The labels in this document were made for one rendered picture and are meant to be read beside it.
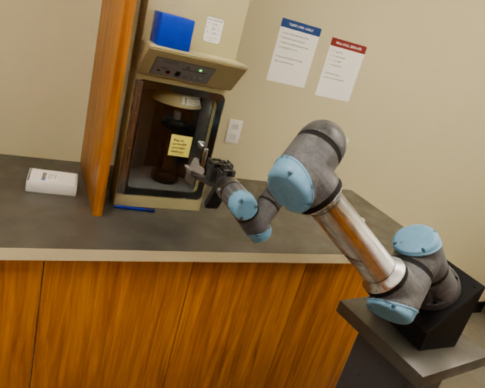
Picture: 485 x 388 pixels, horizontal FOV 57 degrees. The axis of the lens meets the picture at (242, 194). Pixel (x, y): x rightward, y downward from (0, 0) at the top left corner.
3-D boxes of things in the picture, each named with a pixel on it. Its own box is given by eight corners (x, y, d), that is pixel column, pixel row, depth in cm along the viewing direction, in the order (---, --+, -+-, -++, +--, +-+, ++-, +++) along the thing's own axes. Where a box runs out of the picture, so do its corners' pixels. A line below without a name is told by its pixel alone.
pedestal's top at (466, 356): (485, 366, 131) (491, 355, 130) (417, 389, 114) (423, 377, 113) (402, 299, 156) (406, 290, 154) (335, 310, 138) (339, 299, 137)
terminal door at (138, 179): (118, 192, 156) (138, 78, 142) (200, 199, 169) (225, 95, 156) (118, 193, 155) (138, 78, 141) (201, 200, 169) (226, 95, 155)
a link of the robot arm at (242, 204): (242, 229, 127) (228, 208, 122) (229, 211, 136) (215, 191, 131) (265, 212, 127) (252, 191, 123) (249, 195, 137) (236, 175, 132)
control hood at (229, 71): (135, 71, 141) (141, 38, 138) (229, 89, 156) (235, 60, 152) (142, 78, 132) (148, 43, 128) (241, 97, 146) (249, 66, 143)
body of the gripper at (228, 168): (228, 158, 147) (242, 172, 137) (222, 182, 150) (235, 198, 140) (206, 156, 144) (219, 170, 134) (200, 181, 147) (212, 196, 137)
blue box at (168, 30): (148, 40, 138) (154, 9, 135) (180, 47, 143) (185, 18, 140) (156, 45, 130) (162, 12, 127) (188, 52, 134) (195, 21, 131)
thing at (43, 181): (28, 178, 160) (29, 167, 159) (76, 183, 166) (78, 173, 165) (25, 191, 150) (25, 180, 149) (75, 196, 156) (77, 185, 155)
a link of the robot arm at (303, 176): (443, 286, 114) (321, 123, 96) (419, 336, 107) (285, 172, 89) (403, 282, 124) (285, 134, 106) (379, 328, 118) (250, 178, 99)
